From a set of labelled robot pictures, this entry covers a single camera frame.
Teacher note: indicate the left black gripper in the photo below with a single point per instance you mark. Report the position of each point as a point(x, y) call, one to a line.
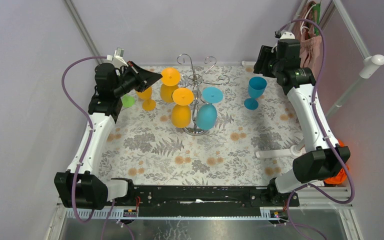
point(136, 77)

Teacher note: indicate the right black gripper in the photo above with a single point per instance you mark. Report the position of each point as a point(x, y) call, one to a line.
point(265, 53)

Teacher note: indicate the orange wine glass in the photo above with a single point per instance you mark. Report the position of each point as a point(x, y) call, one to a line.
point(170, 79)
point(148, 103)
point(181, 112)

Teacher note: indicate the blue wine glass back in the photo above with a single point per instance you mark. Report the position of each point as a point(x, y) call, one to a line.
point(256, 88)

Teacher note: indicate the blue wine glass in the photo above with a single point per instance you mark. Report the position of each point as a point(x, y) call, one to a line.
point(256, 88)
point(207, 114)

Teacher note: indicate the orange wine glass back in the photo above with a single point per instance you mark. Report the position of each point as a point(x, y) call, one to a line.
point(148, 103)

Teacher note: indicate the green wine glass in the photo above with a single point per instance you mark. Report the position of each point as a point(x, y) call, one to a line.
point(128, 101)

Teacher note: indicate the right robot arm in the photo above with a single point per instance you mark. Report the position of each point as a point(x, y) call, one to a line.
point(323, 150)

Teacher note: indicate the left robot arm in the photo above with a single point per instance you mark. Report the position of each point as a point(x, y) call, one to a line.
point(79, 186)

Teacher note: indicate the orange wine glass front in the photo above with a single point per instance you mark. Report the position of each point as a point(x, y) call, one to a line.
point(181, 112)

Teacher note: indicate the chrome wine glass rack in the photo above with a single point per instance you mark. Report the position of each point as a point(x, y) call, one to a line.
point(194, 81)

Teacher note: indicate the blue wine glass front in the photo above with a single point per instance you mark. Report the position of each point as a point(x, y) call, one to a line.
point(207, 114)

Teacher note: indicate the pink hanging cloth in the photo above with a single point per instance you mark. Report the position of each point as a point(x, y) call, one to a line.
point(309, 37)

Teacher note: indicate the floral tablecloth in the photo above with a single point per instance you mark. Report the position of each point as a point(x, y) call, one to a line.
point(144, 145)

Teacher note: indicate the white pipe on table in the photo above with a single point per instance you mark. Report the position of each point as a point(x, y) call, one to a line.
point(293, 152)

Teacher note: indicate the orange cloth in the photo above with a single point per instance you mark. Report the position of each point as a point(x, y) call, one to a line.
point(338, 179)

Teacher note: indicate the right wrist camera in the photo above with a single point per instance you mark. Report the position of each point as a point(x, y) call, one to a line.
point(280, 35)

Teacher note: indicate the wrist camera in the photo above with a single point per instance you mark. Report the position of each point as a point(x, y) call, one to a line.
point(117, 58)
point(280, 35)

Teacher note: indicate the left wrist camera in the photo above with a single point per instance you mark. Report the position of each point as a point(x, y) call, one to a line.
point(117, 58)

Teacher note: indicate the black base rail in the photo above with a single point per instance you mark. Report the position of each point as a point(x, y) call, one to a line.
point(205, 201)

